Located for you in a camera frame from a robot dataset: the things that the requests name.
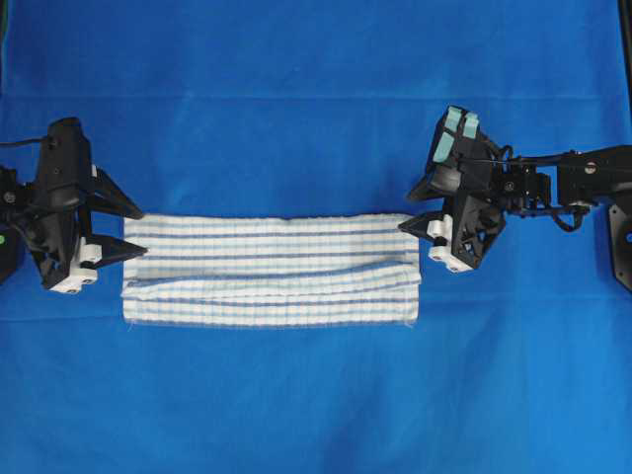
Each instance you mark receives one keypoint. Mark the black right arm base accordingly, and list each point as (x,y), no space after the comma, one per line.
(618,227)

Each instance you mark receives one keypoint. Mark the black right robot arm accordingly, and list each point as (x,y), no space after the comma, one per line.
(564,187)

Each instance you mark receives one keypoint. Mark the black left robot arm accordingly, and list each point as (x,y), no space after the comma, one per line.
(17,219)

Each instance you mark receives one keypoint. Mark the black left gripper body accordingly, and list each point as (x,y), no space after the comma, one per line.
(61,230)

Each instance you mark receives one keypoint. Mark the blue table cloth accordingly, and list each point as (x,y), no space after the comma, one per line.
(306,108)

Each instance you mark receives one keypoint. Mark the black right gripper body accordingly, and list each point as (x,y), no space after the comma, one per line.
(464,233)

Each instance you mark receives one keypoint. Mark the blue white striped towel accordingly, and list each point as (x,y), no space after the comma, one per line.
(271,272)

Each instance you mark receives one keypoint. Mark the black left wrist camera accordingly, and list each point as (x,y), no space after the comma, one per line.
(64,176)

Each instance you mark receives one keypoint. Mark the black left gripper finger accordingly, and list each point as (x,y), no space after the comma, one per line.
(110,199)
(100,251)

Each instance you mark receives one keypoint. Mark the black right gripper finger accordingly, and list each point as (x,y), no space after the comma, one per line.
(439,182)
(429,226)

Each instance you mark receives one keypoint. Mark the right wrist camera teal pads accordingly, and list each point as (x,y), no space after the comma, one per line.
(459,143)

